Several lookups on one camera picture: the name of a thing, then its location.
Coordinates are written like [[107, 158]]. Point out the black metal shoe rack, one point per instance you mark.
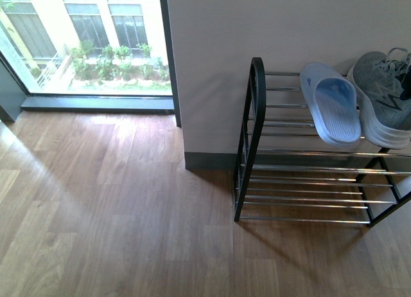
[[285, 171]]

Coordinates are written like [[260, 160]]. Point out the grey knit sneaker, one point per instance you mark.
[[382, 83]]

